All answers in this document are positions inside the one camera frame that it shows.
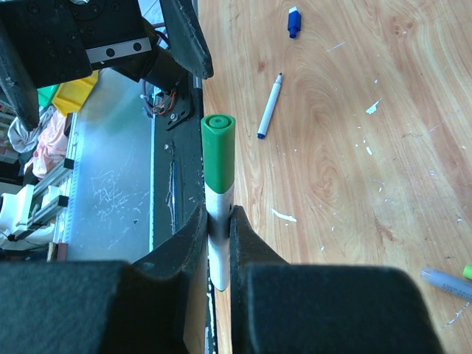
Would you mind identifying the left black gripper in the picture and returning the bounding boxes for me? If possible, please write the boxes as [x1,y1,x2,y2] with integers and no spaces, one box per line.
[1,0,214,130]

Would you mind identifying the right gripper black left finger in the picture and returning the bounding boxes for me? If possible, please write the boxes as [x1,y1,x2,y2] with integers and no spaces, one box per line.
[1,206,207,353]

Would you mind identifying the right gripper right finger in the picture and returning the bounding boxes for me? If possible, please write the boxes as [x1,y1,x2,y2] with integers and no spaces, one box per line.
[230,206,443,353]

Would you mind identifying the green capped white marker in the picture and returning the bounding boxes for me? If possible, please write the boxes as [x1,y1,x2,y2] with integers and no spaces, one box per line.
[201,114,235,291]

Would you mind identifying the blue capped white marker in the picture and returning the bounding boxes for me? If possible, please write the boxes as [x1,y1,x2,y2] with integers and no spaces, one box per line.
[257,72,283,139]

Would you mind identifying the grey marker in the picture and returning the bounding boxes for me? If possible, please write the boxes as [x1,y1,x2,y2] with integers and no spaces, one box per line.
[420,267,472,302]

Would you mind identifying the lime green capped pen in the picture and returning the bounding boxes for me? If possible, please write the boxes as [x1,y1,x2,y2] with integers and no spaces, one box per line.
[462,264,472,280]

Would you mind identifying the blue marker cap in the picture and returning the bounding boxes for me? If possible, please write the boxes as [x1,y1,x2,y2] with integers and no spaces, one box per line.
[288,7,302,39]

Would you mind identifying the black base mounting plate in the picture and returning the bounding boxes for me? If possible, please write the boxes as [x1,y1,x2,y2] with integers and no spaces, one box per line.
[151,74,204,249]

